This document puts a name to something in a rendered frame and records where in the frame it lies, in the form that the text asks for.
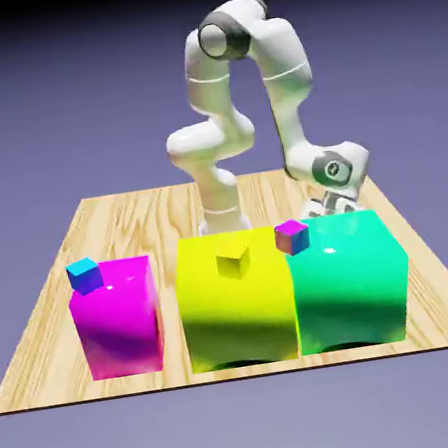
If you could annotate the large magenta box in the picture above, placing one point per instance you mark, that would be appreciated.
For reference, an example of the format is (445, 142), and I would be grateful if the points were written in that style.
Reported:
(116, 317)

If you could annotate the small yellow cube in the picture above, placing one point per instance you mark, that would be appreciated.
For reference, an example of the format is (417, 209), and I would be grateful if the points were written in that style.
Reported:
(233, 265)

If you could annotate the small blue cube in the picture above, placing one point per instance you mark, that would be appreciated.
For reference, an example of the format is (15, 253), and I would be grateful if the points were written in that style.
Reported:
(84, 275)

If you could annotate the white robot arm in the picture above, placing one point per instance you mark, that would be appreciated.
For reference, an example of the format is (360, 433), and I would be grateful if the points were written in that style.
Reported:
(280, 58)

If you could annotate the large green box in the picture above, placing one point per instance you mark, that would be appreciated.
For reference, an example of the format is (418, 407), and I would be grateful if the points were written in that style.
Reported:
(350, 282)

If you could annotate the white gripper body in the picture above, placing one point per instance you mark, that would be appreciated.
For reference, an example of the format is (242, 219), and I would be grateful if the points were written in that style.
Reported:
(319, 209)

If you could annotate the small purple cube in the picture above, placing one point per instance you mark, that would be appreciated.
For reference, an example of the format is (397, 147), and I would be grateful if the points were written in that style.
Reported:
(292, 237)

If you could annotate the large yellow box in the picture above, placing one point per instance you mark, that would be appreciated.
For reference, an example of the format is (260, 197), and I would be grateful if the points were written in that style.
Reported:
(237, 315)

